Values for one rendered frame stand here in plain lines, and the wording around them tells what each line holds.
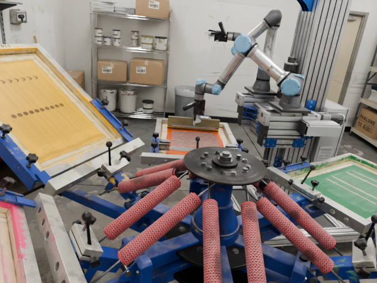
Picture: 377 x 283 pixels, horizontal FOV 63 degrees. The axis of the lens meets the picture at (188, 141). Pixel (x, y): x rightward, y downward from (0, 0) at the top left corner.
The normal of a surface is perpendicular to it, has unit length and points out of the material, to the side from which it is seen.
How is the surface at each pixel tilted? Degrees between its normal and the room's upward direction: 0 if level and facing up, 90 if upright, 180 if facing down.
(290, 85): 94
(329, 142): 90
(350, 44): 90
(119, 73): 91
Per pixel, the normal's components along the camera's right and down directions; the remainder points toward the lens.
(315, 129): 0.19, 0.38
